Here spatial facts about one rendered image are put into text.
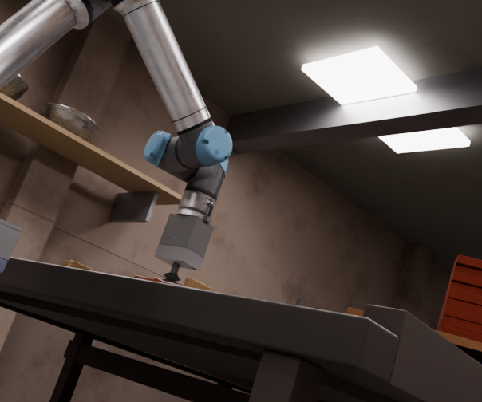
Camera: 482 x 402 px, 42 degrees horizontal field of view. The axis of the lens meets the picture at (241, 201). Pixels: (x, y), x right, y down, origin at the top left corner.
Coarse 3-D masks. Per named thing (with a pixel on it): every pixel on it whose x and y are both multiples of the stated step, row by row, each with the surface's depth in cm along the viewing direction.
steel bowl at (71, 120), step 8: (48, 104) 383; (56, 104) 381; (40, 112) 388; (48, 112) 382; (56, 112) 380; (64, 112) 380; (72, 112) 381; (80, 112) 382; (56, 120) 381; (64, 120) 381; (72, 120) 381; (80, 120) 383; (88, 120) 387; (72, 128) 384; (80, 128) 386; (88, 128) 389; (96, 128) 395; (80, 136) 389; (88, 136) 394
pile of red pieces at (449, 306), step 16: (464, 256) 166; (464, 272) 165; (480, 272) 165; (448, 288) 166; (464, 288) 163; (480, 288) 162; (448, 304) 161; (464, 304) 160; (480, 304) 159; (448, 320) 158; (464, 320) 157; (480, 320) 157; (464, 336) 155; (480, 336) 154
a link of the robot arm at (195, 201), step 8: (184, 192) 139; (192, 192) 137; (200, 192) 137; (184, 200) 137; (192, 200) 137; (200, 200) 137; (208, 200) 138; (184, 208) 137; (192, 208) 136; (200, 208) 136; (208, 208) 138
